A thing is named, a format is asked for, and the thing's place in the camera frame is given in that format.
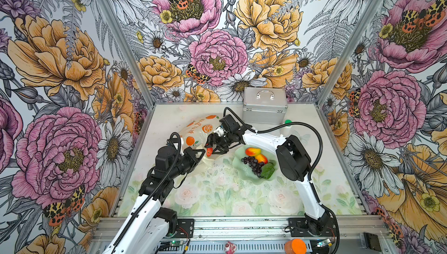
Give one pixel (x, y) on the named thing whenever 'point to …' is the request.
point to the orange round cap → (295, 246)
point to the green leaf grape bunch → (259, 169)
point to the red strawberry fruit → (209, 151)
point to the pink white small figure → (230, 248)
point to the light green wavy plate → (244, 170)
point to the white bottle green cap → (288, 121)
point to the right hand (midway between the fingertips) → (208, 152)
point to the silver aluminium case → (265, 105)
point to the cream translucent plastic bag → (197, 133)
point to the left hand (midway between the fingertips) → (206, 155)
